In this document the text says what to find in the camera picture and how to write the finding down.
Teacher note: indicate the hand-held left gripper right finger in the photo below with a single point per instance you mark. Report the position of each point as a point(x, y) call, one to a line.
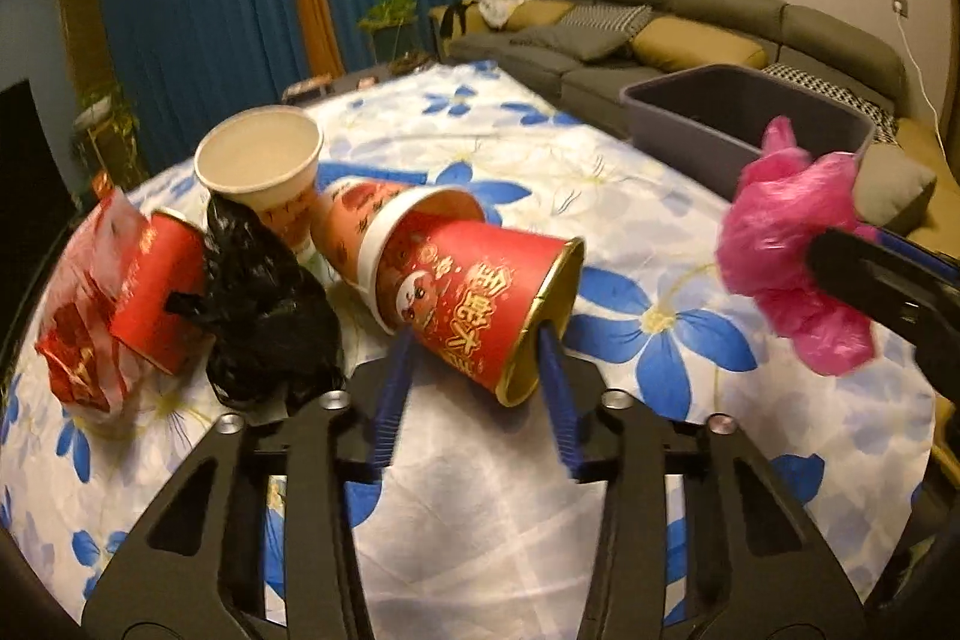
point(561, 407)

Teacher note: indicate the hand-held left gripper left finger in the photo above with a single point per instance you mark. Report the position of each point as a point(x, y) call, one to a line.
point(390, 400)

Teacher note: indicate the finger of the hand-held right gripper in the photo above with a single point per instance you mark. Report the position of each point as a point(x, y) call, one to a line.
point(862, 276)

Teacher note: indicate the pink plastic bag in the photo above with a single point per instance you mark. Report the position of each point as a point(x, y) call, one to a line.
point(772, 235)

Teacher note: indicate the red paper cup gold rim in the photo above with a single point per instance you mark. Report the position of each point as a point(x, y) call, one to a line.
point(154, 287)
point(480, 302)

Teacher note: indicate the grey plastic bin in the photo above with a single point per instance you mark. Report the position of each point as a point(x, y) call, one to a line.
point(675, 108)

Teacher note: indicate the red and white plastic bag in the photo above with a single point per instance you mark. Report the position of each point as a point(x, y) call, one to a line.
point(75, 340)

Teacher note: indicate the grey cushion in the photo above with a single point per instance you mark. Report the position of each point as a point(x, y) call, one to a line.
point(896, 194)

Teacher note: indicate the black plastic bag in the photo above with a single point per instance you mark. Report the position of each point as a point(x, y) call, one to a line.
point(262, 317)

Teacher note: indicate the floral blue and white sheet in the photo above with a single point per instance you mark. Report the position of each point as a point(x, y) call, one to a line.
point(675, 280)

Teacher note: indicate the orange paper cup white rim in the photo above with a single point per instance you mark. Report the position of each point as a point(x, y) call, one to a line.
point(345, 220)

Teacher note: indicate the checkered patterned pillow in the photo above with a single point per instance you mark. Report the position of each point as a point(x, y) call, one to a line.
point(825, 85)

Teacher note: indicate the large yellow pillow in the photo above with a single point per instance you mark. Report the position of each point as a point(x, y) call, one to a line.
point(697, 44)

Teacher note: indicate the grey sectional sofa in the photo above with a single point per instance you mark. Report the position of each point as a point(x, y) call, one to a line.
point(720, 6)

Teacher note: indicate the small low table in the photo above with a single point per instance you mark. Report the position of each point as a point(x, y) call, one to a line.
point(307, 89)

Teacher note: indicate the black and white patterned pillow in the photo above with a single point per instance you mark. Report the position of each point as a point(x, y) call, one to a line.
point(607, 16)

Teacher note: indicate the grey pillow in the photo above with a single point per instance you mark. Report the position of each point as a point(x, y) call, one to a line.
point(570, 42)

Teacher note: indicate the potted plant on stand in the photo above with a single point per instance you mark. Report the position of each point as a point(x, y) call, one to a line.
point(390, 14)

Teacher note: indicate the trailing potted plant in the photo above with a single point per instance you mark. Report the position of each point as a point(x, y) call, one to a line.
point(112, 123)

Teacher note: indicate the small yellow pillow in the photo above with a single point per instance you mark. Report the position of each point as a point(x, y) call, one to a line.
point(536, 14)

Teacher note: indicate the white clothing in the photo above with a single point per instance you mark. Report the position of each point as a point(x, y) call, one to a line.
point(501, 6)

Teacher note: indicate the black television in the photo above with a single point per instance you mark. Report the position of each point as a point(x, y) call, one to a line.
point(26, 197)

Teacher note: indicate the wall socket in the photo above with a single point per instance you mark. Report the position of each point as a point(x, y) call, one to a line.
point(901, 5)

